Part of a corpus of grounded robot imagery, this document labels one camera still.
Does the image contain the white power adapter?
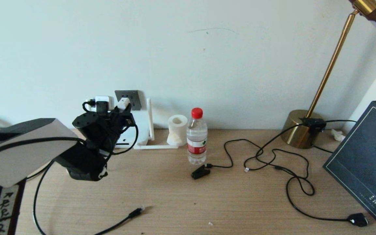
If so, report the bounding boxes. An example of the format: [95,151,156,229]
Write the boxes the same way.
[116,97,131,111]

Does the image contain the white router with antennas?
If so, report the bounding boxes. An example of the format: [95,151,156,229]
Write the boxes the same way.
[85,97,179,149]

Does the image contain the white toilet paper roll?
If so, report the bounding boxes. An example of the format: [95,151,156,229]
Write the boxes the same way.
[167,115,188,146]

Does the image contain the red-capped water bottle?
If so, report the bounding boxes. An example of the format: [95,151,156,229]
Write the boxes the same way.
[187,108,208,165]

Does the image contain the brass desk lamp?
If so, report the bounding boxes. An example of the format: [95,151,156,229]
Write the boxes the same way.
[281,0,376,149]

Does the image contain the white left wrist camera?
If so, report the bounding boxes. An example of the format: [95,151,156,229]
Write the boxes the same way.
[90,96,115,113]

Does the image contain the grey wall socket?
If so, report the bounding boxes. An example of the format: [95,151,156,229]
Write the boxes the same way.
[115,90,142,111]

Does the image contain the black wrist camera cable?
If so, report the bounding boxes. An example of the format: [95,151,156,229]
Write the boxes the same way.
[0,101,139,164]

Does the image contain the black ethernet cable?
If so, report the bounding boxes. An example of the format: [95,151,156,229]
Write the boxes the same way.
[33,160,146,235]

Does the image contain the black cable with white tip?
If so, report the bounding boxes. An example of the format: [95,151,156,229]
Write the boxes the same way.
[244,121,306,172]

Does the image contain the black inline switch box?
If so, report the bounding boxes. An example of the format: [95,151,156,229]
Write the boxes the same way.
[300,118,357,154]

